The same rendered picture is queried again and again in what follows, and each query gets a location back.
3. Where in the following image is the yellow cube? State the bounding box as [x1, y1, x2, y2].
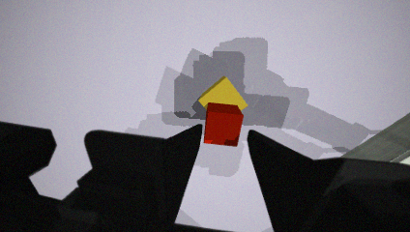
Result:
[198, 75, 248, 110]

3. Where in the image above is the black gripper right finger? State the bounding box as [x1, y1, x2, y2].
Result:
[248, 130, 410, 232]

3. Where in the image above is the dark red cube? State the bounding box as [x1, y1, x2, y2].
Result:
[204, 102, 244, 147]

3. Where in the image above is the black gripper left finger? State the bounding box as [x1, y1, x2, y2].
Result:
[84, 124, 203, 222]

